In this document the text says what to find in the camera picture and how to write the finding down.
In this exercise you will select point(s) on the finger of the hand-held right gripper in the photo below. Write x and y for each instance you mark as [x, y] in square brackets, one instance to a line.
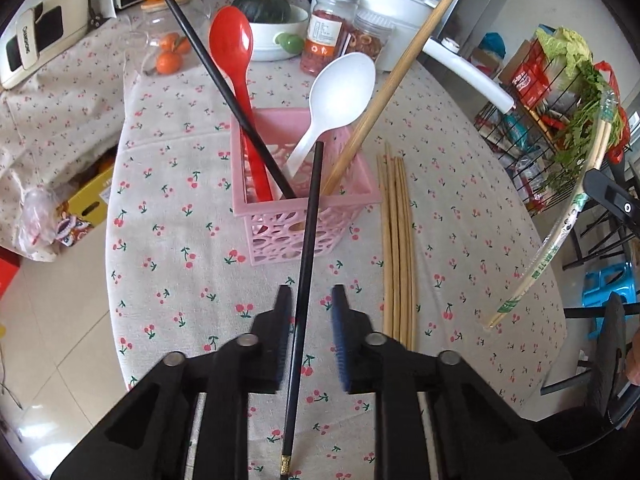
[615, 200]

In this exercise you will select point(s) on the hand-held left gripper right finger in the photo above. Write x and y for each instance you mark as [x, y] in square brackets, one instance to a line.
[341, 340]

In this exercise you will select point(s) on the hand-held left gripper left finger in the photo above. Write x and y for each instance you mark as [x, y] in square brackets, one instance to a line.
[282, 340]

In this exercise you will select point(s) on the plastic-wrapped chopstick pair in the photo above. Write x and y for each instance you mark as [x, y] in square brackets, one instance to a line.
[550, 245]

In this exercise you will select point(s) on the black chopstick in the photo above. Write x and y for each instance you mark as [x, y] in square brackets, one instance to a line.
[200, 50]
[305, 260]

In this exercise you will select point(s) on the pink plastic utensil basket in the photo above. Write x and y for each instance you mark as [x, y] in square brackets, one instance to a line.
[320, 230]

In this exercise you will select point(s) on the white plastic spoon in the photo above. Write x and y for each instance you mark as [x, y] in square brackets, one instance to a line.
[340, 90]

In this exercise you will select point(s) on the single light wooden chopstick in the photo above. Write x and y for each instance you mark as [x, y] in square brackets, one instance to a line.
[400, 65]

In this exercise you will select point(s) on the red plastic spoon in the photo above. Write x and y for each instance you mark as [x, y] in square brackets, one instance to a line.
[231, 45]

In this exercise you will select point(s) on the bunch of leafy greens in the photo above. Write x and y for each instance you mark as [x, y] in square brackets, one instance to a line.
[585, 125]

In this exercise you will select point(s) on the blue plastic stool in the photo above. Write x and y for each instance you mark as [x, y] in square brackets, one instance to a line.
[607, 285]

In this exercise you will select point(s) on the bundle of wooden chopsticks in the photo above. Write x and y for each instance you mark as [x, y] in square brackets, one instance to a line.
[397, 250]

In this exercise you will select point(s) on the red snack packet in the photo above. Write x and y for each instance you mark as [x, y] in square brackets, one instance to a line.
[530, 82]

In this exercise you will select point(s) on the napa cabbage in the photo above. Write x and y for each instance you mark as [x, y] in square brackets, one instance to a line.
[565, 50]

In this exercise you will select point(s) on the yellow cardboard box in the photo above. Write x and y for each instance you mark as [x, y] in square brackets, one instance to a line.
[92, 195]

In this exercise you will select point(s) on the clear plastic bag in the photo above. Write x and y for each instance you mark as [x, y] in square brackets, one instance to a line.
[42, 225]

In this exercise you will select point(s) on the white electric pot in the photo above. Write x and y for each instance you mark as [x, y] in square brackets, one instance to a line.
[400, 5]

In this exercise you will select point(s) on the jar of dried fruit rings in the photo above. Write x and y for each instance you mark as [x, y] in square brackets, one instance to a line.
[370, 40]

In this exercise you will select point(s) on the small mandarin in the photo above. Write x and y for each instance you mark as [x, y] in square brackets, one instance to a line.
[169, 63]
[172, 42]

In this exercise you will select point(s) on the jar of red dried berries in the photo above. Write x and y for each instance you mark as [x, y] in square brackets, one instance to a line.
[325, 35]

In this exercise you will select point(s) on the dark green kabocha squash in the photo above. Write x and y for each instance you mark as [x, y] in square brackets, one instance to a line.
[262, 7]

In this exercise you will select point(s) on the glass jar with wooden lid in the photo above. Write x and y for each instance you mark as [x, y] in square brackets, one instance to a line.
[150, 30]

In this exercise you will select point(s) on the white air fryer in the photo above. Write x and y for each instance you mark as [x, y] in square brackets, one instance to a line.
[35, 35]

